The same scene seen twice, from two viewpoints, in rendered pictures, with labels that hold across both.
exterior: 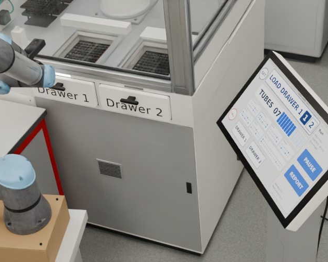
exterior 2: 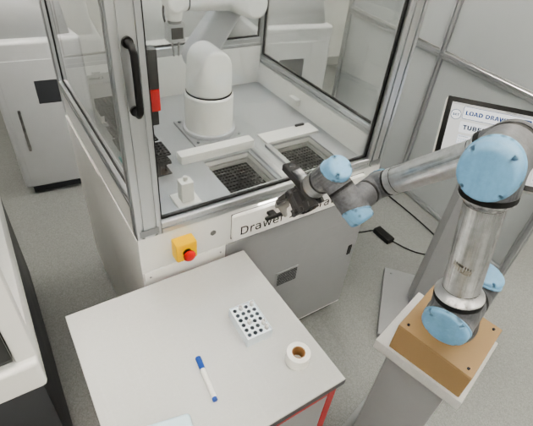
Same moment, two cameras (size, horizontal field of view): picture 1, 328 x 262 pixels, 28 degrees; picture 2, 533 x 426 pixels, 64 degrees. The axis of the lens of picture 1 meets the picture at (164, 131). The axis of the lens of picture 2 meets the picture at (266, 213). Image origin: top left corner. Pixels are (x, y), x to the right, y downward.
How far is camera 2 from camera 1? 222 cm
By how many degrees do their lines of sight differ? 48
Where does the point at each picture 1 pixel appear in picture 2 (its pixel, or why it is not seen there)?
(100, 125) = (292, 236)
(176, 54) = (382, 128)
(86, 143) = (271, 263)
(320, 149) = not seen: outside the picture
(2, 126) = (237, 289)
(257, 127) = not seen: hidden behind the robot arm
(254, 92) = (456, 130)
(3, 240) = (475, 353)
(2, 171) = (491, 278)
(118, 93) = not seen: hidden behind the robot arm
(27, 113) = (236, 264)
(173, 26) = (390, 101)
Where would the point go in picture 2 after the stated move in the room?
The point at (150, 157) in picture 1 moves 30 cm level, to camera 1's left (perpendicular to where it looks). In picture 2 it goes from (327, 240) to (295, 282)
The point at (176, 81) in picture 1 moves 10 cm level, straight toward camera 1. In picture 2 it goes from (374, 155) to (398, 164)
